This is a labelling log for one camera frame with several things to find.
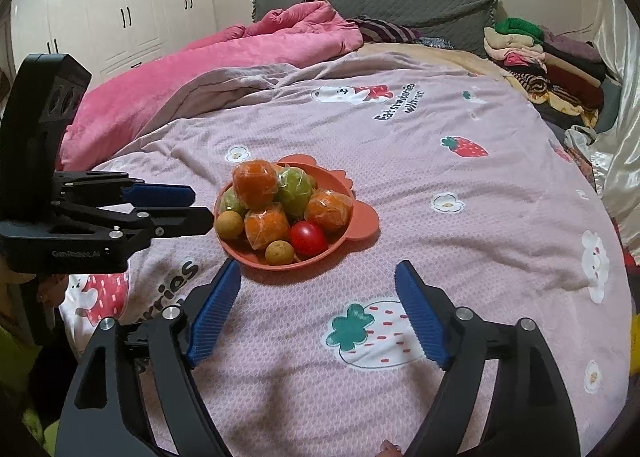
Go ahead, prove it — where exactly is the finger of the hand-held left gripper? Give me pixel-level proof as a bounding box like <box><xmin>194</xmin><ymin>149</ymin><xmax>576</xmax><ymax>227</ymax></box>
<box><xmin>52</xmin><ymin>171</ymin><xmax>196</xmax><ymax>210</ymax></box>
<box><xmin>52</xmin><ymin>203</ymin><xmax>215</xmax><ymax>258</ymax></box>

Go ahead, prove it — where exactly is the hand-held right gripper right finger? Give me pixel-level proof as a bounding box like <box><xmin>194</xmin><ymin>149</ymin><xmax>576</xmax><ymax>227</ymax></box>
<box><xmin>395</xmin><ymin>260</ymin><xmax>583</xmax><ymax>457</ymax></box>

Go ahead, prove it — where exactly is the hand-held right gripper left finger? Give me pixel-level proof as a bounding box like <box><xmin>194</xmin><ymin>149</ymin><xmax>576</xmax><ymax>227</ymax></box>
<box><xmin>55</xmin><ymin>259</ymin><xmax>242</xmax><ymax>457</ymax></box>

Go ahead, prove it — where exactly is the brown longan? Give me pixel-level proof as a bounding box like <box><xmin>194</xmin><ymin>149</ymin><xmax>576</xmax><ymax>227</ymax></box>
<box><xmin>265</xmin><ymin>239</ymin><xmax>295</xmax><ymax>266</ymax></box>
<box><xmin>216</xmin><ymin>210</ymin><xmax>246</xmax><ymax>239</ymax></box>

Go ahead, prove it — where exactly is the plastic-wrapped green guava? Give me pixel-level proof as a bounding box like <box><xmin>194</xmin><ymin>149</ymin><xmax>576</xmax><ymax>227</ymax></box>
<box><xmin>276</xmin><ymin>166</ymin><xmax>317</xmax><ymax>218</ymax></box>
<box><xmin>220</xmin><ymin>187</ymin><xmax>248</xmax><ymax>218</ymax></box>

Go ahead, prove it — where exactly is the plastic-wrapped orange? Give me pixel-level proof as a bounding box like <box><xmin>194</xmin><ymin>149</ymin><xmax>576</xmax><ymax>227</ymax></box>
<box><xmin>232</xmin><ymin>160</ymin><xmax>279</xmax><ymax>210</ymax></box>
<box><xmin>244</xmin><ymin>204</ymin><xmax>292</xmax><ymax>251</ymax></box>
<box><xmin>304</xmin><ymin>190</ymin><xmax>352</xmax><ymax>233</ymax></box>

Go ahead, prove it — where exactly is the terracotta bear-eared plate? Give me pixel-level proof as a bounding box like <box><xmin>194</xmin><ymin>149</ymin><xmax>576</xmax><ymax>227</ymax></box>
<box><xmin>213</xmin><ymin>154</ymin><xmax>381</xmax><ymax>282</ymax></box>

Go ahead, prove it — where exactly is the red tomato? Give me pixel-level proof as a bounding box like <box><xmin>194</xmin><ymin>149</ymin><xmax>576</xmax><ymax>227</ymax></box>
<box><xmin>289</xmin><ymin>220</ymin><xmax>329</xmax><ymax>257</ymax></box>

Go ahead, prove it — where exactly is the person's left hand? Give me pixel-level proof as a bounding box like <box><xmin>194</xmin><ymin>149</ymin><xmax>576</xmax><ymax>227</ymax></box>
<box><xmin>36</xmin><ymin>275</ymin><xmax>68</xmax><ymax>310</ymax></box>

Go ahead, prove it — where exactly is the pink fleece blanket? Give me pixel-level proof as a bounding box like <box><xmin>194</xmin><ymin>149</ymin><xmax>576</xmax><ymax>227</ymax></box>
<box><xmin>60</xmin><ymin>0</ymin><xmax>365</xmax><ymax>170</ymax></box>

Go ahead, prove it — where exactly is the strawberry-printed purple quilt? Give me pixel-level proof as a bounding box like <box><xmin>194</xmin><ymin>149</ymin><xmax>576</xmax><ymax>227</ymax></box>
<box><xmin>57</xmin><ymin>52</ymin><xmax>633</xmax><ymax>457</ymax></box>

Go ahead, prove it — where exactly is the yellow-green garment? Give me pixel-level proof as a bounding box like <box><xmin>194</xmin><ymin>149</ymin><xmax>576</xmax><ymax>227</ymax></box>
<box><xmin>0</xmin><ymin>324</ymin><xmax>56</xmax><ymax>457</ymax></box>

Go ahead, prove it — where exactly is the beige bed sheet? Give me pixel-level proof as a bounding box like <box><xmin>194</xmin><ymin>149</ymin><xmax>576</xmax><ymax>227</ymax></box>
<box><xmin>355</xmin><ymin>41</ymin><xmax>511</xmax><ymax>79</ymax></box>

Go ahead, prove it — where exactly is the stack of folded clothes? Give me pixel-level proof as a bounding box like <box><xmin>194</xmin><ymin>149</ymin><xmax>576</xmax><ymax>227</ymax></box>
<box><xmin>482</xmin><ymin>17</ymin><xmax>608</xmax><ymax>130</ymax></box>

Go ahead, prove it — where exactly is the dark striped cloth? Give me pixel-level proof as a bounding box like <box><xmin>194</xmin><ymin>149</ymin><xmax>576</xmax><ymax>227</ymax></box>
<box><xmin>345</xmin><ymin>16</ymin><xmax>423</xmax><ymax>44</ymax></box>

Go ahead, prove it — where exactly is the grey padded headboard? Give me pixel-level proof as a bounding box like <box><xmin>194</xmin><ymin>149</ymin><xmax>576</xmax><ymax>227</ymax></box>
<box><xmin>251</xmin><ymin>0</ymin><xmax>499</xmax><ymax>44</ymax></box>

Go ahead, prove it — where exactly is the cream satin curtain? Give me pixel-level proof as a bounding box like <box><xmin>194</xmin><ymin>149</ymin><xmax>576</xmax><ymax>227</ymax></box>
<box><xmin>565</xmin><ymin>0</ymin><xmax>640</xmax><ymax>263</ymax></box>

